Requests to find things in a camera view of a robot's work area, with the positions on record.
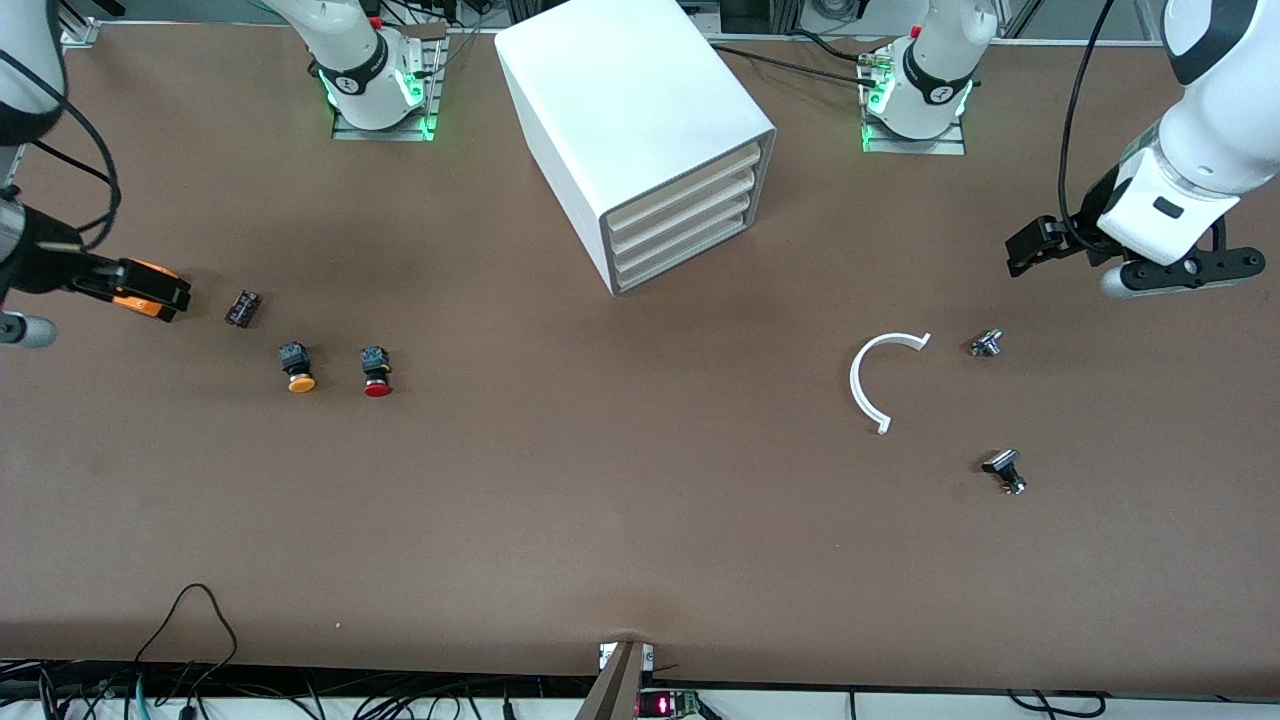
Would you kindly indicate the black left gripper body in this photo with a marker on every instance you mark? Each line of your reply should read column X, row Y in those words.
column 1086, row 238

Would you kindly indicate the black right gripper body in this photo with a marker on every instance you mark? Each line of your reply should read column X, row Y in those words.
column 42, row 262

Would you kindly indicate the red mushroom push button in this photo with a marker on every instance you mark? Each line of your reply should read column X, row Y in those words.
column 376, row 362

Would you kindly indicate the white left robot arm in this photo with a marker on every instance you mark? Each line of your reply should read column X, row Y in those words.
column 1220, row 130

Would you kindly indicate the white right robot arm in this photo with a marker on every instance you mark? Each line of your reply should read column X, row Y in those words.
column 360, row 60

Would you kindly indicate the orange mushroom push button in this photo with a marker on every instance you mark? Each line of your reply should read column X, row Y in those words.
column 296, row 362

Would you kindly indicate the white drawer cabinet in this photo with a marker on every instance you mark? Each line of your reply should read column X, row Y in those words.
column 620, row 90

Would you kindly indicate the small black electrical component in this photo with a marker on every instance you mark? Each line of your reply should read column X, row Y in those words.
column 243, row 309

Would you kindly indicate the chrome tee fitting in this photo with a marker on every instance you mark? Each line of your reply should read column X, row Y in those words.
column 987, row 344

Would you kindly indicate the device with red display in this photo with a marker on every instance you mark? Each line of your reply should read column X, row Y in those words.
column 665, row 705

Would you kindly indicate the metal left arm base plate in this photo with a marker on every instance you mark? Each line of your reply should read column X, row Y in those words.
column 915, row 147

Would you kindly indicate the black rectangular push switch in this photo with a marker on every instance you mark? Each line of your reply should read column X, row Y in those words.
column 1002, row 464

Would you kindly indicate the metal table corner bracket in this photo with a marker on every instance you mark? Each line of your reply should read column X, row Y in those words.
column 80, row 32

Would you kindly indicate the white semicircular bracket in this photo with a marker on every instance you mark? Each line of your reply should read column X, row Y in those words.
column 855, row 383

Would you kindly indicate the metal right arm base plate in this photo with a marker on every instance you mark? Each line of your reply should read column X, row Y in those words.
column 380, row 134

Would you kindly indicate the small white clamp bracket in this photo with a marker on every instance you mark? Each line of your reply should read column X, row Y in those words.
column 605, row 655

